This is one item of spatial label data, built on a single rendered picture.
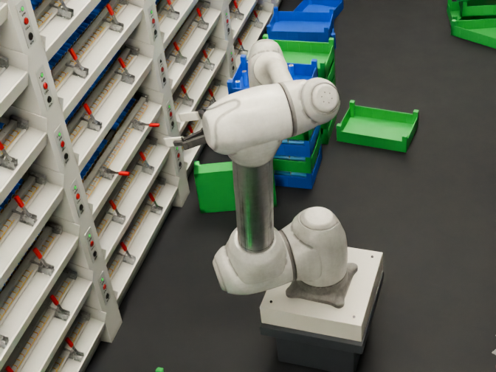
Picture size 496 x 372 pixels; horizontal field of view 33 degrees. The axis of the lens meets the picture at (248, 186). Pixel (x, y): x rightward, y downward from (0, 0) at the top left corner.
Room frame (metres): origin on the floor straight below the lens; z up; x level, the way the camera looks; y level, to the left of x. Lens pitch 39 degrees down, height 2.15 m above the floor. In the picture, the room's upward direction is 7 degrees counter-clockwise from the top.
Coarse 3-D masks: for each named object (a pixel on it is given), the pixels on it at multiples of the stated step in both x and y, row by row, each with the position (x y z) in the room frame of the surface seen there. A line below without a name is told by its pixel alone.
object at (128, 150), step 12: (144, 96) 2.53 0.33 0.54; (156, 96) 2.54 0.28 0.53; (156, 108) 2.51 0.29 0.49; (144, 120) 2.44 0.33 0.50; (132, 132) 2.37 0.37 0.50; (144, 132) 2.37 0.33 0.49; (108, 144) 2.30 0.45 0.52; (120, 144) 2.30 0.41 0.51; (132, 144) 2.31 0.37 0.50; (120, 156) 2.24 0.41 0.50; (132, 156) 2.28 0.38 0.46; (108, 168) 2.18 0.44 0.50; (120, 168) 2.19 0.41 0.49; (84, 180) 2.12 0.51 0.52; (108, 180) 2.13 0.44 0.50; (96, 192) 2.07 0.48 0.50; (108, 192) 2.09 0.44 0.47; (96, 204) 2.02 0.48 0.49; (96, 216) 2.01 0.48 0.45
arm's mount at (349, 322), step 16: (352, 256) 1.87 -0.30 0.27; (368, 256) 1.87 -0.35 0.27; (368, 272) 1.80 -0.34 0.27; (352, 288) 1.74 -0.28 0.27; (368, 288) 1.73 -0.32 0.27; (272, 304) 1.72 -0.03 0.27; (288, 304) 1.71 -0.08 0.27; (304, 304) 1.70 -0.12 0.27; (320, 304) 1.69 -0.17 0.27; (352, 304) 1.68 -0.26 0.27; (368, 304) 1.68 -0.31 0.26; (272, 320) 1.70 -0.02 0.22; (288, 320) 1.68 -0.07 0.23; (304, 320) 1.66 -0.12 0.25; (320, 320) 1.64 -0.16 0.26; (336, 320) 1.62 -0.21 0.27; (352, 320) 1.61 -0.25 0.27; (336, 336) 1.62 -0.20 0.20; (352, 336) 1.60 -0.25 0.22
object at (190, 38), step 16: (208, 0) 3.20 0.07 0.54; (192, 16) 3.08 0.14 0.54; (208, 16) 3.13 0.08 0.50; (176, 32) 2.97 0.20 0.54; (192, 32) 2.99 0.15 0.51; (208, 32) 3.04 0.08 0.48; (176, 48) 2.80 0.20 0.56; (192, 48) 2.90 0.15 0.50; (176, 64) 2.78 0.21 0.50; (176, 80) 2.68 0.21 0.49
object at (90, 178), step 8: (136, 104) 2.49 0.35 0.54; (136, 112) 2.44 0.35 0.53; (128, 120) 2.40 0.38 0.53; (120, 128) 2.35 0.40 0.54; (128, 128) 2.37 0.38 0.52; (120, 136) 2.31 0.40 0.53; (112, 144) 2.27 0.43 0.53; (104, 152) 2.23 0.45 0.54; (104, 160) 2.19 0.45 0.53; (112, 160) 2.21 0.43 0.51; (96, 168) 2.15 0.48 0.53; (88, 176) 2.11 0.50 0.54; (96, 176) 2.12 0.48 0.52; (88, 184) 2.08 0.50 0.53
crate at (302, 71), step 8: (240, 64) 2.80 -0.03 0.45; (288, 64) 2.77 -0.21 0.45; (296, 64) 2.76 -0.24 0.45; (304, 64) 2.75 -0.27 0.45; (312, 64) 2.72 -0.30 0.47; (240, 72) 2.79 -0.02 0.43; (296, 72) 2.76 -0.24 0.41; (304, 72) 2.75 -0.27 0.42; (312, 72) 2.72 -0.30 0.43; (232, 80) 2.65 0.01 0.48; (240, 80) 2.77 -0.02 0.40; (248, 80) 2.76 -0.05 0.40; (232, 88) 2.64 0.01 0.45; (248, 88) 2.71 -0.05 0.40
